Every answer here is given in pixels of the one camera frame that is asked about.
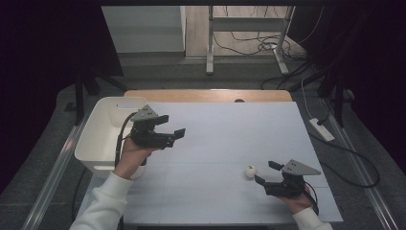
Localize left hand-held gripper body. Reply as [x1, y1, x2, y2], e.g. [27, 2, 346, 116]
[129, 103, 176, 150]

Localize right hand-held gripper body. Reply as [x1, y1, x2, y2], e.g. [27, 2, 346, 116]
[263, 158, 322, 198]

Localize white ball with dark mark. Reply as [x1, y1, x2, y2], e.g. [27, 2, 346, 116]
[244, 164, 258, 179]

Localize white plastic storage bin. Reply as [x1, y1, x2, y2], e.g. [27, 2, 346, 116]
[74, 96, 153, 179]

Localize person's right hand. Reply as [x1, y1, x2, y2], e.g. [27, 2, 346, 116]
[277, 186, 315, 215]

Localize person's left hand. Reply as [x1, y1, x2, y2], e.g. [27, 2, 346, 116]
[113, 135, 159, 180]

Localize wooden table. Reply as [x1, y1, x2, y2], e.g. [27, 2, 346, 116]
[124, 89, 293, 104]

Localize pale blue table mat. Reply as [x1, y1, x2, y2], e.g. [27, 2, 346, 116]
[74, 101, 344, 226]

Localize white power strip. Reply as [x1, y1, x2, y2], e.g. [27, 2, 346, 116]
[308, 117, 335, 143]

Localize black tripod stand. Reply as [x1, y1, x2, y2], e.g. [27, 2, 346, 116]
[65, 68, 128, 127]
[317, 63, 348, 128]

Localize white cabinet panel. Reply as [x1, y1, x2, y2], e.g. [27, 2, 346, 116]
[101, 5, 187, 54]

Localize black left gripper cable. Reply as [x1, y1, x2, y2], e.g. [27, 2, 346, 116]
[114, 111, 138, 169]

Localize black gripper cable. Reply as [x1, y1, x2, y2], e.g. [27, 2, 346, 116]
[304, 181, 320, 216]
[114, 111, 138, 169]

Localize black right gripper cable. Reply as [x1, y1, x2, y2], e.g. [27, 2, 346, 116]
[304, 181, 320, 216]

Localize black cable with plug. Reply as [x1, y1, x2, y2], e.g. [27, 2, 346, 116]
[316, 95, 333, 127]

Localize metal floor rail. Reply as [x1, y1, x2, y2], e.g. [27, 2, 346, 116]
[20, 108, 94, 230]
[322, 99, 400, 230]

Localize black looped floor cable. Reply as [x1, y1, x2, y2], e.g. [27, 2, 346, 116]
[307, 130, 381, 189]

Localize grey metal stand frame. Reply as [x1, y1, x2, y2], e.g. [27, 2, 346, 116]
[205, 5, 296, 77]

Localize tangled black floor cables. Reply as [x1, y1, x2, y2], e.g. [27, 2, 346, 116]
[213, 6, 307, 60]

